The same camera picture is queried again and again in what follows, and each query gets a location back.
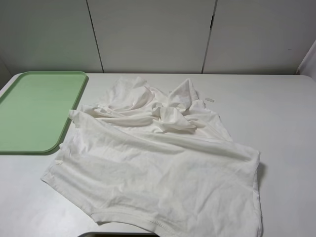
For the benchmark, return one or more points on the clear tape piece far right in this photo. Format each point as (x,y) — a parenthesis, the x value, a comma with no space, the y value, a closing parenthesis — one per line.
(210,100)

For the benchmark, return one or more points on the green plastic tray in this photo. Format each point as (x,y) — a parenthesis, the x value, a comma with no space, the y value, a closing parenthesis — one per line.
(34,110)

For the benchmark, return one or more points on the white short sleeve shirt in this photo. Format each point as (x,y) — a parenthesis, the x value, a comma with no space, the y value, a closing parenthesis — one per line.
(162,162)

